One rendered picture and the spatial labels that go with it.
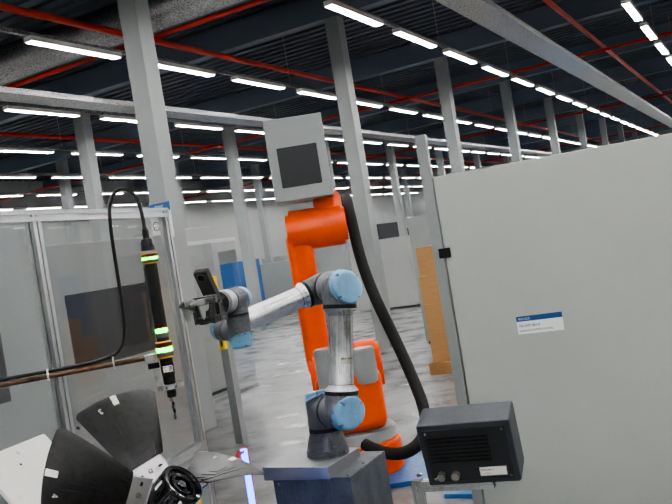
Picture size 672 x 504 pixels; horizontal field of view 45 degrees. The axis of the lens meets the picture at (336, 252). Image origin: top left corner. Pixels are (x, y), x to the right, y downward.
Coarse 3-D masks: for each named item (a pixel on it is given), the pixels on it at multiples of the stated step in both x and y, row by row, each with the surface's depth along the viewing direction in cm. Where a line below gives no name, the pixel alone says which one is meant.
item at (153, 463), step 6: (156, 456) 217; (162, 456) 217; (150, 462) 216; (156, 462) 216; (162, 462) 216; (138, 468) 215; (144, 468) 215; (156, 468) 215; (162, 468) 215; (138, 474) 214; (144, 474) 214; (150, 474) 214; (156, 474) 214
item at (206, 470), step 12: (204, 456) 242; (228, 456) 243; (192, 468) 233; (204, 468) 233; (216, 468) 231; (228, 468) 232; (240, 468) 234; (252, 468) 237; (204, 480) 221; (216, 480) 222
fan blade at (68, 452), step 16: (64, 432) 195; (64, 448) 193; (80, 448) 196; (96, 448) 199; (48, 464) 189; (64, 464) 192; (80, 464) 194; (96, 464) 197; (112, 464) 200; (48, 480) 188; (64, 480) 190; (80, 480) 193; (96, 480) 196; (112, 480) 199; (128, 480) 202; (48, 496) 186; (64, 496) 190; (80, 496) 192; (96, 496) 196; (112, 496) 198
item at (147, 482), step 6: (132, 480) 203; (138, 480) 204; (144, 480) 205; (150, 480) 206; (132, 486) 203; (138, 486) 204; (144, 486) 205; (150, 486) 206; (132, 492) 203; (138, 492) 204; (144, 492) 205; (132, 498) 203; (138, 498) 204; (144, 498) 205
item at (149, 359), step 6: (150, 360) 216; (156, 360) 217; (150, 366) 216; (156, 366) 216; (156, 372) 217; (156, 378) 217; (156, 384) 217; (162, 384) 217; (174, 384) 216; (180, 384) 217; (162, 390) 216
